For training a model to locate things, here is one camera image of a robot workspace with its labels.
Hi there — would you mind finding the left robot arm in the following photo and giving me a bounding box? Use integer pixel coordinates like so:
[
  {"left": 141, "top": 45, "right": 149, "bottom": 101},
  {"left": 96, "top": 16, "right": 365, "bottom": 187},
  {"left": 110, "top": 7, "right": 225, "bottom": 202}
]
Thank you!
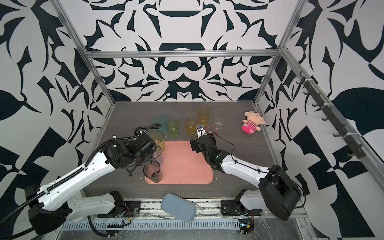
[{"left": 1, "top": 133, "right": 157, "bottom": 240}]

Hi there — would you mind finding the tall clear glass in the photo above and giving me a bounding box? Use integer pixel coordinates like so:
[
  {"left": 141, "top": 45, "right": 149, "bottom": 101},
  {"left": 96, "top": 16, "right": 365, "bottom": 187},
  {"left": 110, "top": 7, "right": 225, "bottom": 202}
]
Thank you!
[{"left": 214, "top": 109, "right": 228, "bottom": 130}]

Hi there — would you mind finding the white slotted cable duct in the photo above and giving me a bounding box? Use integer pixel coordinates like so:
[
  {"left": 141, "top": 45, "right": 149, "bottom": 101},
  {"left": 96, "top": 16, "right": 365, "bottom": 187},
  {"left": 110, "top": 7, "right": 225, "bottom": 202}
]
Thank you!
[{"left": 61, "top": 218, "right": 241, "bottom": 231}]

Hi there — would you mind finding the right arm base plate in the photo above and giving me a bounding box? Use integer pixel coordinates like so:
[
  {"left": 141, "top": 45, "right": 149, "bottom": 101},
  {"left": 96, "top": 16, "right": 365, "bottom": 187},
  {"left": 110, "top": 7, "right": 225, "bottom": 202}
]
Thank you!
[{"left": 220, "top": 200, "right": 263, "bottom": 217}]

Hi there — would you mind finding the tall amber glass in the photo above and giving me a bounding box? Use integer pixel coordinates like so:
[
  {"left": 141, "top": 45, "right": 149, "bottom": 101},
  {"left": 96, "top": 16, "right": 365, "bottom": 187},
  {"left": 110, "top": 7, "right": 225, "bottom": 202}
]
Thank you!
[{"left": 198, "top": 106, "right": 211, "bottom": 126}]

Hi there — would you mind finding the pink plastic tray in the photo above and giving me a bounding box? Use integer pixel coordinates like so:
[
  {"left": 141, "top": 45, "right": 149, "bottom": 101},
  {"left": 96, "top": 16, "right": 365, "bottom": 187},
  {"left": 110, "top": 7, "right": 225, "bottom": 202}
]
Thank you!
[{"left": 157, "top": 141, "right": 214, "bottom": 185}]

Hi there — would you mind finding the teal dotted glass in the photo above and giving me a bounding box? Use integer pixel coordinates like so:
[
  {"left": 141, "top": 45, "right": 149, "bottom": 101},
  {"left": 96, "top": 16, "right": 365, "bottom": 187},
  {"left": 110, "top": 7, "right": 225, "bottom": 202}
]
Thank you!
[{"left": 153, "top": 115, "right": 168, "bottom": 133}]

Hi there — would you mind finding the black wall hook rail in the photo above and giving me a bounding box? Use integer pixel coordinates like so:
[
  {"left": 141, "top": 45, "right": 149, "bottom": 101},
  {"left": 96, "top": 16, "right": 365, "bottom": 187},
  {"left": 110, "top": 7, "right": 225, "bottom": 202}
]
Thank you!
[{"left": 297, "top": 77, "right": 367, "bottom": 159}]

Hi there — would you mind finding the short yellow glass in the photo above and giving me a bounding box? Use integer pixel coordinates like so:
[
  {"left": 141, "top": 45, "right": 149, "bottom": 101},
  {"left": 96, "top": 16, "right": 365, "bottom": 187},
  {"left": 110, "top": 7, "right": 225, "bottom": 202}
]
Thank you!
[{"left": 185, "top": 118, "right": 198, "bottom": 135}]

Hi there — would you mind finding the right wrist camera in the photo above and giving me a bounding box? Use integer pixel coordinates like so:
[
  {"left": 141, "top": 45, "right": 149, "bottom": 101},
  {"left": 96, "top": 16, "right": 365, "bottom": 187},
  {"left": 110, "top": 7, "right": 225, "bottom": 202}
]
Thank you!
[{"left": 196, "top": 125, "right": 207, "bottom": 138}]

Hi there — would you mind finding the pink plush pig toy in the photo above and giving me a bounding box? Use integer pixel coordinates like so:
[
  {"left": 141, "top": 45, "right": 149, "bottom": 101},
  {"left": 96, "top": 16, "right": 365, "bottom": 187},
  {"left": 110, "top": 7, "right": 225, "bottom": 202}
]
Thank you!
[{"left": 241, "top": 111, "right": 266, "bottom": 134}]

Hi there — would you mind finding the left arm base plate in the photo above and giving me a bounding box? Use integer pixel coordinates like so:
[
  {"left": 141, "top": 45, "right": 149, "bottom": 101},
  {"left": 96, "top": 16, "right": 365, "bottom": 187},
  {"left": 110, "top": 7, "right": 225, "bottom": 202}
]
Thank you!
[{"left": 97, "top": 201, "right": 142, "bottom": 218}]

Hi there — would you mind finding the tall dark grey glass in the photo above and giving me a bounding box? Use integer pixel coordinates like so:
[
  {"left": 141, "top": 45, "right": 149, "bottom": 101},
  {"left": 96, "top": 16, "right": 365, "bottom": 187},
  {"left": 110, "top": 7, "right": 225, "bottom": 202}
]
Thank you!
[{"left": 143, "top": 161, "right": 162, "bottom": 183}]

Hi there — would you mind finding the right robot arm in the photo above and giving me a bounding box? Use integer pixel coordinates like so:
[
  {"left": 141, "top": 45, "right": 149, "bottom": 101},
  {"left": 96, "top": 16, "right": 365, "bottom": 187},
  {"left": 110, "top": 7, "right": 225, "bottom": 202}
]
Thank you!
[{"left": 190, "top": 132, "right": 302, "bottom": 221}]

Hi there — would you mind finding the short pink glass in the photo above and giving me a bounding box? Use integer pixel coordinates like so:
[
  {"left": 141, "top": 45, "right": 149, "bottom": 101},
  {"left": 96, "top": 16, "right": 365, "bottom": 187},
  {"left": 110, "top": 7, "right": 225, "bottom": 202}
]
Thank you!
[{"left": 205, "top": 122, "right": 219, "bottom": 134}]

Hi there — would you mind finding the tall yellow-green glass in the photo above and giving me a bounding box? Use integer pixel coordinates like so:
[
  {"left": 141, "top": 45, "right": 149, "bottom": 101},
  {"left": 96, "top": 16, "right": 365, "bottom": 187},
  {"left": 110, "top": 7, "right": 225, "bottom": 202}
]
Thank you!
[{"left": 150, "top": 131, "right": 165, "bottom": 151}]

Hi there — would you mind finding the tall blue glass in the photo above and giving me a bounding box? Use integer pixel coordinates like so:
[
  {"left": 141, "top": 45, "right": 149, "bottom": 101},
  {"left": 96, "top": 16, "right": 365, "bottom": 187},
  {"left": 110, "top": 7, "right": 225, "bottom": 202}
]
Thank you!
[{"left": 154, "top": 146, "right": 164, "bottom": 166}]

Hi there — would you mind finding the short green glass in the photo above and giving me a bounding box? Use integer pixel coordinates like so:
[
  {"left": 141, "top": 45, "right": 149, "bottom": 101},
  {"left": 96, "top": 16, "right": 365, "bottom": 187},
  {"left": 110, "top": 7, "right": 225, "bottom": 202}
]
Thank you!
[{"left": 166, "top": 120, "right": 180, "bottom": 137}]

